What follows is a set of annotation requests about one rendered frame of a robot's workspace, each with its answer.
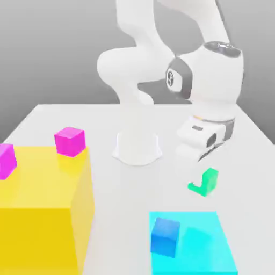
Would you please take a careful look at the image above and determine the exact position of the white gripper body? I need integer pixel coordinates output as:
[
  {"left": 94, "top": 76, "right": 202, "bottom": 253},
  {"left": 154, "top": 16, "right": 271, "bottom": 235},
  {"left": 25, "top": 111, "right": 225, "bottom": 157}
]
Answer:
[{"left": 175, "top": 143, "right": 225, "bottom": 163}]

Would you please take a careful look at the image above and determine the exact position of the small green cube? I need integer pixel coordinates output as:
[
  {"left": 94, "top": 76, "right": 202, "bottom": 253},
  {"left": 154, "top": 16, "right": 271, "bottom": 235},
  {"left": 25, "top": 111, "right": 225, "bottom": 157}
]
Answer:
[{"left": 187, "top": 167, "right": 219, "bottom": 198}]

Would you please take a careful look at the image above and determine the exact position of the small blue cube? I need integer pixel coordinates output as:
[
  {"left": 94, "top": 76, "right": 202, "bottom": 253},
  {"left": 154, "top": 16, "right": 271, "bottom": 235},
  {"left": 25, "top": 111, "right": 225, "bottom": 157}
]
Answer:
[{"left": 150, "top": 217, "right": 180, "bottom": 258}]

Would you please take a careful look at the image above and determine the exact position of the small magenta cube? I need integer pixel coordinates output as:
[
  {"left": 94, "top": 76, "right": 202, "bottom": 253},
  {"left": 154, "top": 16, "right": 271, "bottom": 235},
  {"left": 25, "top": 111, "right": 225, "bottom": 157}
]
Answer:
[
  {"left": 53, "top": 126, "right": 86, "bottom": 158},
  {"left": 0, "top": 143, "right": 18, "bottom": 180}
]

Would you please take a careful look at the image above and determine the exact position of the large cyan box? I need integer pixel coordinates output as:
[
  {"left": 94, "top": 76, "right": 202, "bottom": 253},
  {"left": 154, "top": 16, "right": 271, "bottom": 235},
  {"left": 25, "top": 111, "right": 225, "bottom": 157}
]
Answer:
[{"left": 149, "top": 211, "right": 238, "bottom": 275}]

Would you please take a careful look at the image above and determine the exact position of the large yellow box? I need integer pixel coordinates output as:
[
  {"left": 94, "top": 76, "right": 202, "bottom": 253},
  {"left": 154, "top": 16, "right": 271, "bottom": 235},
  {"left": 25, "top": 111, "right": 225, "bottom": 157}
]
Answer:
[{"left": 0, "top": 146, "right": 96, "bottom": 275}]

